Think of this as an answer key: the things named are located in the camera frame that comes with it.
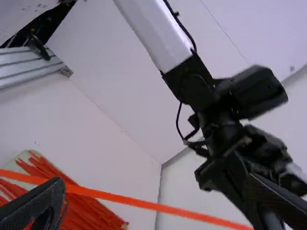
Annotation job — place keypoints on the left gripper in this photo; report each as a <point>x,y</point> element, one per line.
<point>259,148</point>

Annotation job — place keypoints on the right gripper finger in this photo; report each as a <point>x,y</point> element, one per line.
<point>28,203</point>

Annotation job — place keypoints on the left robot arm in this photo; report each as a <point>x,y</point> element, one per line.
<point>163,36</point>

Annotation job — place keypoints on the pale tray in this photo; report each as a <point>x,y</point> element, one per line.
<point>24,157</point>

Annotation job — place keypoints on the silver rails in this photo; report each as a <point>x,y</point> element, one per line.
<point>24,64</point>

